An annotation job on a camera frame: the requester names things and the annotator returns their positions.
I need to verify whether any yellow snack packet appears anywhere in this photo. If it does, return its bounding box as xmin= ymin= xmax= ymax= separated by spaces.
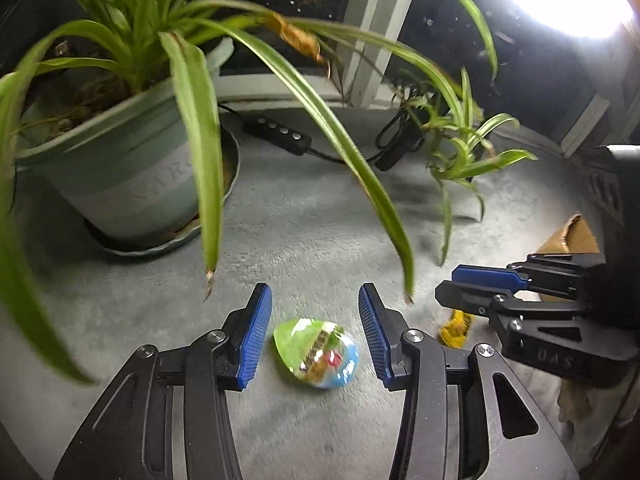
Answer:
xmin=438 ymin=309 xmax=474 ymax=349

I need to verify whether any green round snack packet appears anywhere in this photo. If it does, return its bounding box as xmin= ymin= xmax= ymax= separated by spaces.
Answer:
xmin=272 ymin=317 xmax=360 ymax=390

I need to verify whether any pale green plant pot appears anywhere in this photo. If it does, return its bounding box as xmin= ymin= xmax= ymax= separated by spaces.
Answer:
xmin=15 ymin=37 xmax=236 ymax=242

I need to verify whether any spider plant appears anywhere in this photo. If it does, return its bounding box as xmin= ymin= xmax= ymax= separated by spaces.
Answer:
xmin=0 ymin=0 xmax=538 ymax=386

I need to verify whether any white window frame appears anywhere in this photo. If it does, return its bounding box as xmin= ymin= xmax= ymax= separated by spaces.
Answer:
xmin=215 ymin=0 xmax=632 ymax=159

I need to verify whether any black cable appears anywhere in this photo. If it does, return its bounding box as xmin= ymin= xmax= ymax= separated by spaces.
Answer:
xmin=217 ymin=104 xmax=427 ymax=172

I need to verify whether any black inline cable controller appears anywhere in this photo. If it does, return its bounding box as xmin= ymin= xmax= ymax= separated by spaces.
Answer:
xmin=243 ymin=116 xmax=313 ymax=157

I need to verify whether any cardboard box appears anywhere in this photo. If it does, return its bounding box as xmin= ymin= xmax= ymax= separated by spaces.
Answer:
xmin=535 ymin=214 xmax=601 ymax=256

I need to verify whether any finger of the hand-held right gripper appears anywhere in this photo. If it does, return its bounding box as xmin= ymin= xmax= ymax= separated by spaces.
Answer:
xmin=435 ymin=281 xmax=593 ymax=330
xmin=451 ymin=252 xmax=606 ymax=303

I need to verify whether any pale cloth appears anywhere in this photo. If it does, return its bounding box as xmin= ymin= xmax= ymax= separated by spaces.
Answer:
xmin=557 ymin=377 xmax=640 ymax=467

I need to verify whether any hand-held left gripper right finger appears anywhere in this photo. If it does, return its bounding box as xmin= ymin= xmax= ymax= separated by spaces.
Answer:
xmin=358 ymin=282 xmax=581 ymax=480

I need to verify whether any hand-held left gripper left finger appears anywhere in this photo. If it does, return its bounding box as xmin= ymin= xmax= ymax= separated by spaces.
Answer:
xmin=52 ymin=282 xmax=274 ymax=480

